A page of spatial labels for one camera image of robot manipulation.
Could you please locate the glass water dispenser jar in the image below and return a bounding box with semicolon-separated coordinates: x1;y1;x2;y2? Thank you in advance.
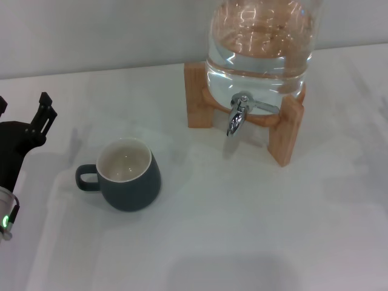
204;0;321;118

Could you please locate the dark grey cup white inside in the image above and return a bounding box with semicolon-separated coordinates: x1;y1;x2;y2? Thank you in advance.
75;138;162;212

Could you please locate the chrome faucet tap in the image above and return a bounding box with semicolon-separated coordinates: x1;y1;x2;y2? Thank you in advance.
226;91;280;138

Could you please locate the wooden dispenser stand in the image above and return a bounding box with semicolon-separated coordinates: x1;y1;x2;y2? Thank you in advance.
184;61;307;168

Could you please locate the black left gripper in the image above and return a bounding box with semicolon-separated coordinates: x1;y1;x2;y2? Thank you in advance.
0;92;59;194

